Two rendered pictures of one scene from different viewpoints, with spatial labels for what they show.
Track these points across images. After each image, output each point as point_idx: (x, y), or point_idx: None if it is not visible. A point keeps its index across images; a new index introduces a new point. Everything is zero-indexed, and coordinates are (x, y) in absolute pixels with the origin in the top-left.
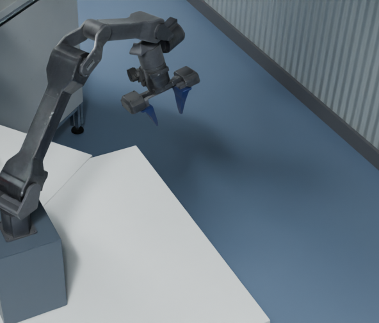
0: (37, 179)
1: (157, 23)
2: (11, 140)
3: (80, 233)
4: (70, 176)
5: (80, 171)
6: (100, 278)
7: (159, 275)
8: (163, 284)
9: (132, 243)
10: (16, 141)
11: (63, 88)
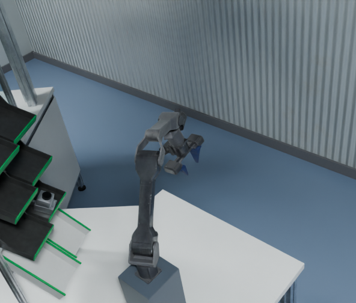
0: (155, 238)
1: (177, 116)
2: (86, 215)
3: (165, 257)
4: (136, 223)
5: None
6: (195, 279)
7: (227, 263)
8: (233, 267)
9: (199, 250)
10: (89, 214)
11: (152, 178)
